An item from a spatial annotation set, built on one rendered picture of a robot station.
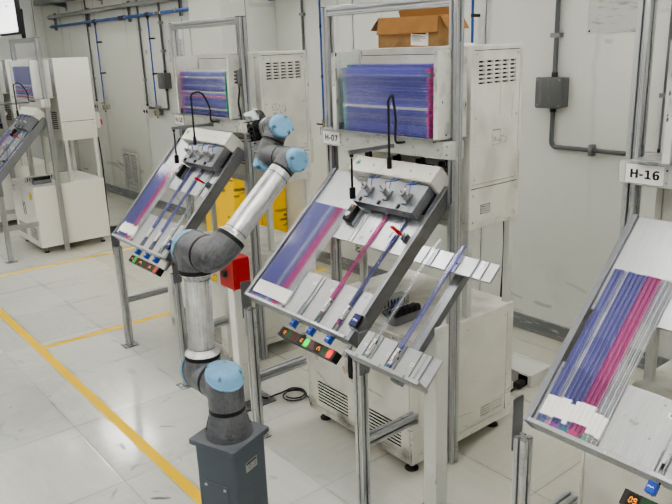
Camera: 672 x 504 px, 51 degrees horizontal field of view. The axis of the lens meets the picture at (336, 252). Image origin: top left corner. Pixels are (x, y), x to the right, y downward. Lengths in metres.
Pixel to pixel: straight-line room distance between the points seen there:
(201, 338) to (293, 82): 2.06
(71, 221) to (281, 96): 3.47
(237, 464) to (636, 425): 1.17
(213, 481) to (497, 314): 1.45
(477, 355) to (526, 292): 1.41
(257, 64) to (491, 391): 2.06
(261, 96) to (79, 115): 3.27
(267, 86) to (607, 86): 1.78
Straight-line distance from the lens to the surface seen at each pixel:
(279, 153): 2.24
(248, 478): 2.39
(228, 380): 2.23
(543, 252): 4.35
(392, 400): 2.99
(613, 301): 2.16
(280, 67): 3.97
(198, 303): 2.27
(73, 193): 6.95
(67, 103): 6.88
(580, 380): 2.07
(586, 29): 4.07
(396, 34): 3.30
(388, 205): 2.78
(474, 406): 3.24
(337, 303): 2.70
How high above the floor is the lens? 1.74
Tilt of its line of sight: 16 degrees down
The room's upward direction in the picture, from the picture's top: 2 degrees counter-clockwise
